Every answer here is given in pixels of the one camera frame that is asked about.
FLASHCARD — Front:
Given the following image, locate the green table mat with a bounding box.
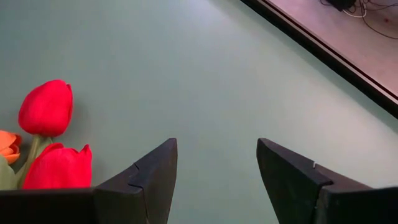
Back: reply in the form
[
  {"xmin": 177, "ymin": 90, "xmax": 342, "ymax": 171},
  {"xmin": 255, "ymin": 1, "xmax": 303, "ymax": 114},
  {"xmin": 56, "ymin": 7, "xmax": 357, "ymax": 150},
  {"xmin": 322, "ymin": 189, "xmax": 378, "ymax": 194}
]
[{"xmin": 0, "ymin": 0, "xmax": 398, "ymax": 224}]

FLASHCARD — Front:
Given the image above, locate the black table frame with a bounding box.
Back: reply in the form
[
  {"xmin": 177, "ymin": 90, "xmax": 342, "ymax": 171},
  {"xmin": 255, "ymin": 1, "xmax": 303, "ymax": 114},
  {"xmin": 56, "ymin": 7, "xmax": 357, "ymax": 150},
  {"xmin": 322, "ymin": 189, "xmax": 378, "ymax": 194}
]
[{"xmin": 239, "ymin": 0, "xmax": 398, "ymax": 121}]

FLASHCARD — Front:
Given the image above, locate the white floor cable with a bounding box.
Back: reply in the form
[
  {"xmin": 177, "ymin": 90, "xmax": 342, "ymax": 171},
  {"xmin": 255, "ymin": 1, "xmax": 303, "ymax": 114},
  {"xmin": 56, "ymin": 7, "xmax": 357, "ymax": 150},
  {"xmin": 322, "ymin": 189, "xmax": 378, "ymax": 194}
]
[{"xmin": 341, "ymin": 8, "xmax": 368, "ymax": 19}]

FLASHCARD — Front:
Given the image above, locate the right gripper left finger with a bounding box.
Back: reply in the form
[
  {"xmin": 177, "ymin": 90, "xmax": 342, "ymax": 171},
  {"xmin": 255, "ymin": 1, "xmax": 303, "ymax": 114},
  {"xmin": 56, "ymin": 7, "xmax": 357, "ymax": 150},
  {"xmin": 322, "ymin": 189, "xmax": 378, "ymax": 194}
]
[{"xmin": 0, "ymin": 138, "xmax": 178, "ymax": 224}]

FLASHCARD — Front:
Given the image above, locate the orange artificial tulip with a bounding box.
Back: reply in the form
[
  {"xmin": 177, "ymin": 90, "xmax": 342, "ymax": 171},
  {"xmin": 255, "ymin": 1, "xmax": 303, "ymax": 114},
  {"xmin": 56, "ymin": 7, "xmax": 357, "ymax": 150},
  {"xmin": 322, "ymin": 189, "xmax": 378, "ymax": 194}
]
[{"xmin": 0, "ymin": 129, "xmax": 23, "ymax": 191}]

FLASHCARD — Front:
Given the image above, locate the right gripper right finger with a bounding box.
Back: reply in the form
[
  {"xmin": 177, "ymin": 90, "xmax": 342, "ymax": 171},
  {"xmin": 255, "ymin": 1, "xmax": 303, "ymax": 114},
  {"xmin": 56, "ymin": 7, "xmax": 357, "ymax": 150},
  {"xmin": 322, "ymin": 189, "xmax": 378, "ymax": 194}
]
[{"xmin": 256, "ymin": 138, "xmax": 398, "ymax": 224}]

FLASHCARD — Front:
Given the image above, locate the red artificial tulip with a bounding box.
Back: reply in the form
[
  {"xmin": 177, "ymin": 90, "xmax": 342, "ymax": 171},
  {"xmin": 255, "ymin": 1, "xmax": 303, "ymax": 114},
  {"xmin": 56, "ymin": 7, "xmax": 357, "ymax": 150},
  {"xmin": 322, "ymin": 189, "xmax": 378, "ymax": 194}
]
[
  {"xmin": 15, "ymin": 79, "xmax": 75, "ymax": 190},
  {"xmin": 22, "ymin": 142, "xmax": 93, "ymax": 190}
]

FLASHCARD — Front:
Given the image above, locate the thin black floor cable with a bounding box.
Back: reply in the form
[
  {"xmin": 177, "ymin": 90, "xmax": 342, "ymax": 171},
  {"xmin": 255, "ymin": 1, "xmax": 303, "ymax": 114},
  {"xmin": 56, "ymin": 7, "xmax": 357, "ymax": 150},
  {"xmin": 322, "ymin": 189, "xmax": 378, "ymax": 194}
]
[{"xmin": 320, "ymin": 0, "xmax": 398, "ymax": 40}]

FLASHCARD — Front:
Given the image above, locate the black floor device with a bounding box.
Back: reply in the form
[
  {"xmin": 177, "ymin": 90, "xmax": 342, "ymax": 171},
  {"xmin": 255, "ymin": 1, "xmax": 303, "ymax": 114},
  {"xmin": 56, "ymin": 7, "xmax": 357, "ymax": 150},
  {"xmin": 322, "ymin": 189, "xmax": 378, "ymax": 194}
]
[{"xmin": 326, "ymin": 0, "xmax": 357, "ymax": 12}]

